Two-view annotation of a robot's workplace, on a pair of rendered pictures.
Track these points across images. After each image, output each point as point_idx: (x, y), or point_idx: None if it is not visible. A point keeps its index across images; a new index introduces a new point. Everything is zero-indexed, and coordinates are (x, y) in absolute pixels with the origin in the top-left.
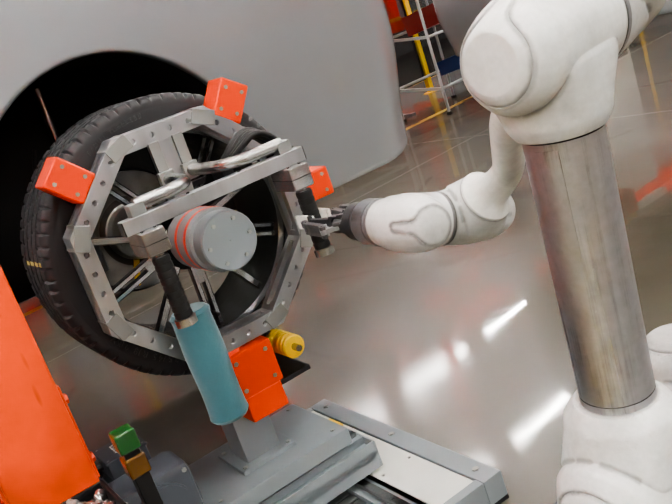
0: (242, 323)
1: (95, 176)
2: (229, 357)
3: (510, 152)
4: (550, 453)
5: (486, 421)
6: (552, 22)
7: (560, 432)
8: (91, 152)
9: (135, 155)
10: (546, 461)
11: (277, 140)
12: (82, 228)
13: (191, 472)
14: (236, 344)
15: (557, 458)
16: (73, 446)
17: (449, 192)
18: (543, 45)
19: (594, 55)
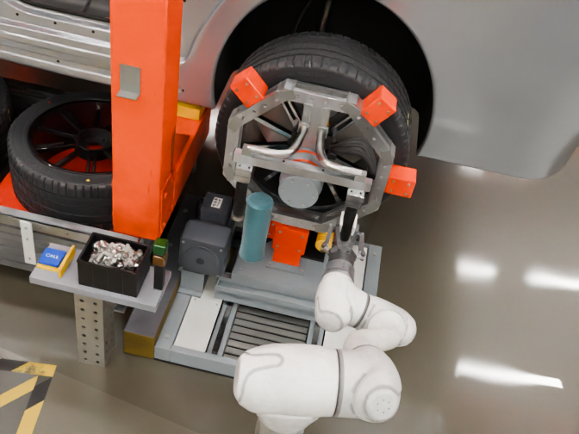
0: (304, 213)
1: (263, 100)
2: (265, 234)
3: None
4: (410, 412)
5: (421, 356)
6: (260, 395)
7: (432, 408)
8: (280, 77)
9: (376, 38)
10: (401, 414)
11: (358, 172)
12: (238, 119)
13: None
14: (288, 223)
15: (407, 419)
16: (153, 218)
17: (372, 307)
18: (247, 399)
19: (282, 418)
